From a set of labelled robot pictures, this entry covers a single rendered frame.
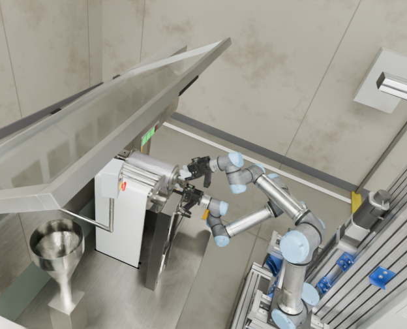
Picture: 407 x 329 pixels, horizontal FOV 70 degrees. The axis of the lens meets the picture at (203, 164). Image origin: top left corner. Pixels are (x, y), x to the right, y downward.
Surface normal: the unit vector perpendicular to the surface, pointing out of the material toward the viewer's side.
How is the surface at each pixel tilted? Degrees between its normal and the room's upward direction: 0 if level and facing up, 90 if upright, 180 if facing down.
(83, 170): 58
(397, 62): 90
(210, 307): 0
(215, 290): 0
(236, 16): 90
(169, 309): 0
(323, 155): 90
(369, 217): 90
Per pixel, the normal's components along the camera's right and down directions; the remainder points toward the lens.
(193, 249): 0.21, -0.77
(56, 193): 0.90, -0.11
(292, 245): -0.73, 0.16
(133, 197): -0.30, 0.55
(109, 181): -0.04, 0.61
